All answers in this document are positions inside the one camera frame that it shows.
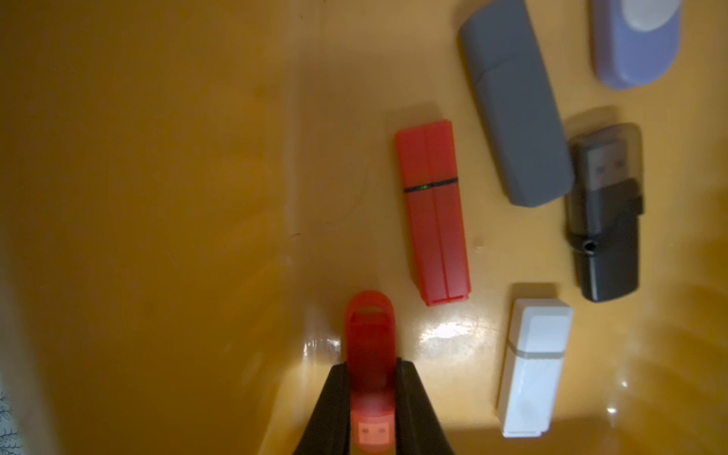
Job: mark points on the lavender white usb flash drive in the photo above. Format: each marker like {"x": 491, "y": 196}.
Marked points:
{"x": 635, "y": 42}

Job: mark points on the red rectangular usb flash drive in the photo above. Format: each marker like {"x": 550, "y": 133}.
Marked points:
{"x": 428, "y": 170}

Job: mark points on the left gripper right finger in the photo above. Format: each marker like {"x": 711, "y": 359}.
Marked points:
{"x": 418, "y": 429}

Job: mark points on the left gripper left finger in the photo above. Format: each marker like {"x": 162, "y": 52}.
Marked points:
{"x": 328, "y": 431}

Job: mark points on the yellow plastic storage box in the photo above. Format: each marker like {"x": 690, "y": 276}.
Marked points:
{"x": 192, "y": 191}

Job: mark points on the black usb flash drive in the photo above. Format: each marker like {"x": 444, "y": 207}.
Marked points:
{"x": 604, "y": 210}

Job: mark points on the grey usb flash drive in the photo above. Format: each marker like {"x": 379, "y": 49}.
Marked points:
{"x": 516, "y": 102}

